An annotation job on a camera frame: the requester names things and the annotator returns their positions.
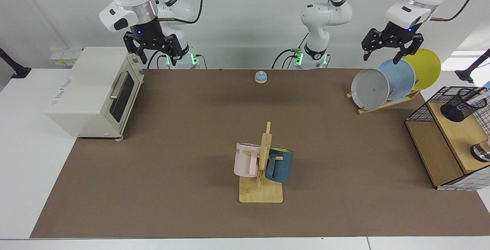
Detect white marker with blue cap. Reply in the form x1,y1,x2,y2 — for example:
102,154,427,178
455,90,489,112

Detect black mesh pen holder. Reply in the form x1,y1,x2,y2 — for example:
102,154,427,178
440,88,488,123

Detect light blue plate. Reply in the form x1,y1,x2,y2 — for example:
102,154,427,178
377,59,416,101

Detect yellow plate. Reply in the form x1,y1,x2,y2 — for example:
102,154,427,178
402,48,441,92

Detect grey plate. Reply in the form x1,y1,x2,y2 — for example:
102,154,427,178
351,69,390,111

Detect wooden plate rack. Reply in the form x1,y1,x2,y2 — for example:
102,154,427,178
346,80,420,115

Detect pale toaster oven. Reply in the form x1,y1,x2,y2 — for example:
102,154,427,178
45,47,145,140

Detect black clamp stand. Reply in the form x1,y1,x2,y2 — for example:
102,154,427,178
0,47,32,79
455,49,490,83

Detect pink cup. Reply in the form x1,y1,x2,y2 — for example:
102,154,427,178
234,143,261,178

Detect silver metal round container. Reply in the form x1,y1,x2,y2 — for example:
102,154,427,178
470,137,490,163

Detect brown table cloth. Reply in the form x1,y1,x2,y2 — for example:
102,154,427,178
30,69,490,239

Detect dark blue cup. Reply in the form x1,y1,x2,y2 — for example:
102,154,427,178
265,147,294,183

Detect wooden cup stand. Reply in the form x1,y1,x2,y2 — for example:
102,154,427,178
239,122,284,204

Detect black base cables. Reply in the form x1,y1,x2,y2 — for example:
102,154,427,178
272,32,309,69
147,51,207,70

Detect white wall socket boxes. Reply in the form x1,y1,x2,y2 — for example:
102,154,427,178
50,49,84,67

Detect wire basket with wooden floor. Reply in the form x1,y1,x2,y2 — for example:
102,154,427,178
405,86,490,191

